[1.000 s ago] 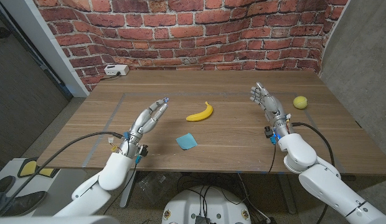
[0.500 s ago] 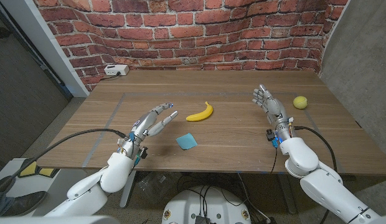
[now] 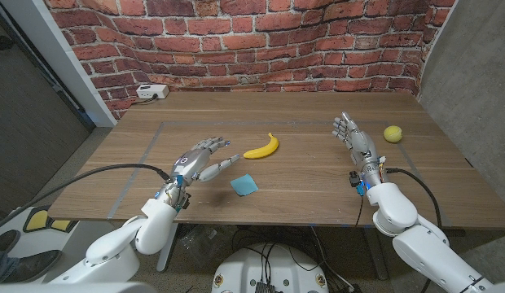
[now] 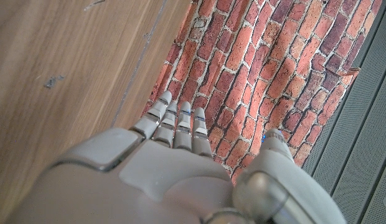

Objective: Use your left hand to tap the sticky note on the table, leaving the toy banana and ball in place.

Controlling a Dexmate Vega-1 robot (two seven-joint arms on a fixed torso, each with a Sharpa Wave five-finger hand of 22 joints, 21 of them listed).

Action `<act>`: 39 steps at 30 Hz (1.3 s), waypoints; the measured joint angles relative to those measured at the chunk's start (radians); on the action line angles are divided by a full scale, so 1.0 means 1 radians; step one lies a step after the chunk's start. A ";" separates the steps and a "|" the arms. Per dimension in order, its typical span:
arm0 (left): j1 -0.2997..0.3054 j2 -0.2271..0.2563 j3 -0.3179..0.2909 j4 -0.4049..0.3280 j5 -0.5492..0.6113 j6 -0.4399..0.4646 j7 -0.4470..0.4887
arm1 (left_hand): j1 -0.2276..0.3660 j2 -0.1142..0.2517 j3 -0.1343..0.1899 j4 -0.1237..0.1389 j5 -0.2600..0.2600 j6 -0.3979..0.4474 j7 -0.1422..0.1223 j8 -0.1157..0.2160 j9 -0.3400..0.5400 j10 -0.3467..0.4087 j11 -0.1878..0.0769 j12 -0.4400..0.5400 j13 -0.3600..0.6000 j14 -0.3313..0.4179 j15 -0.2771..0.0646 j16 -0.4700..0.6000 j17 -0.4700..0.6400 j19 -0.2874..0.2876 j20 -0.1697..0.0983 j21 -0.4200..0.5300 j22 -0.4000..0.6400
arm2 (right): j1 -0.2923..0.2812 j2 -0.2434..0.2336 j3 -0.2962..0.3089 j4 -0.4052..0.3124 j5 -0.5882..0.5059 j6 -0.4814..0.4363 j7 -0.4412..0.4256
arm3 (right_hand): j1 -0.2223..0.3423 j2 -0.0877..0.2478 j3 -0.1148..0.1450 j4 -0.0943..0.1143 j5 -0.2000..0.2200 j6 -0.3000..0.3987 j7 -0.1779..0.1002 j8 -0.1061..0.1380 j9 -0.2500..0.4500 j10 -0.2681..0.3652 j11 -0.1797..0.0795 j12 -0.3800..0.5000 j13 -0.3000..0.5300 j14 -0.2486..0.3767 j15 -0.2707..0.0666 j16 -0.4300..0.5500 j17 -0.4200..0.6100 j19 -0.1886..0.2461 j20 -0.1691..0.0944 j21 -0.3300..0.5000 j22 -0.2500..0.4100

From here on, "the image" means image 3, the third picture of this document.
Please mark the black box on base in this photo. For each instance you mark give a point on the black box on base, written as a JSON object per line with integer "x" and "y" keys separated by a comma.
{"x": 264, "y": 288}

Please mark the red brick print backdrop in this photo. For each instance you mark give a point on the red brick print backdrop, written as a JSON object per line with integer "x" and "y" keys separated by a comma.
{"x": 252, "y": 40}

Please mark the white door frame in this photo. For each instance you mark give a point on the white door frame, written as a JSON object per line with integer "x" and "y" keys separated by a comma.
{"x": 57, "y": 57}

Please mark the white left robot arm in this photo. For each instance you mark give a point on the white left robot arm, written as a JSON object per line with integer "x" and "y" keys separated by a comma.
{"x": 155, "y": 228}

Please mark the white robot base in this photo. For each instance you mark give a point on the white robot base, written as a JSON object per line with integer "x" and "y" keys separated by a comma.
{"x": 244, "y": 264}

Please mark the blue jeans leg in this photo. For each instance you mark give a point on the blue jeans leg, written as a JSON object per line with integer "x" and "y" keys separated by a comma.
{"x": 0, "y": 266}

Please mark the white power strip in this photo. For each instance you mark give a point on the white power strip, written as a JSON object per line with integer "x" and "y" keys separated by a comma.
{"x": 151, "y": 91}

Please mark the yellow toy banana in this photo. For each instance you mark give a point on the yellow toy banana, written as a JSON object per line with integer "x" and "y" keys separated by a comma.
{"x": 262, "y": 151}

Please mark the grey table leg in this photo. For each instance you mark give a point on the grey table leg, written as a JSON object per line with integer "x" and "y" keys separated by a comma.
{"x": 165, "y": 260}
{"x": 374, "y": 256}

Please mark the yellow-green tennis ball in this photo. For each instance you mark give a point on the yellow-green tennis ball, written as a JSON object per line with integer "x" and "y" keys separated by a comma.
{"x": 393, "y": 134}

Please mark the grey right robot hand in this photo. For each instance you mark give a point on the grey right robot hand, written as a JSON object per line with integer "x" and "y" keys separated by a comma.
{"x": 362, "y": 146}

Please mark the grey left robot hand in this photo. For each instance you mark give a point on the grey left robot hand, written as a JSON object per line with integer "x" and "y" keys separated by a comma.
{"x": 191, "y": 163}

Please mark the white platform with yellow pads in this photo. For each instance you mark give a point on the white platform with yellow pads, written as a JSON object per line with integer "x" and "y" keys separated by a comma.
{"x": 40, "y": 219}

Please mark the dark shoe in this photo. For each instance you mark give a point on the dark shoe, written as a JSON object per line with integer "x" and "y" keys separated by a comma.
{"x": 6, "y": 240}
{"x": 36, "y": 264}

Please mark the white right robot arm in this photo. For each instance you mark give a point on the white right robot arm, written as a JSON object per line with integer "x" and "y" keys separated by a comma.
{"x": 419, "y": 252}

